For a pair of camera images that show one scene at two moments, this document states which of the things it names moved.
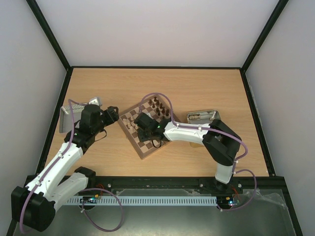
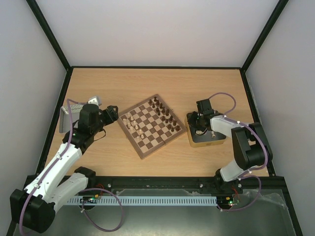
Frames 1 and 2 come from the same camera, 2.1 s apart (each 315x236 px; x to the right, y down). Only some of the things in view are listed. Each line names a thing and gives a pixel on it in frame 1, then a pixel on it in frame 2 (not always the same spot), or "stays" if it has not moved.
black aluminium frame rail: (241, 184) stays
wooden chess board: (154, 107) stays
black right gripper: (143, 133) to (195, 121)
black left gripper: (112, 116) stays
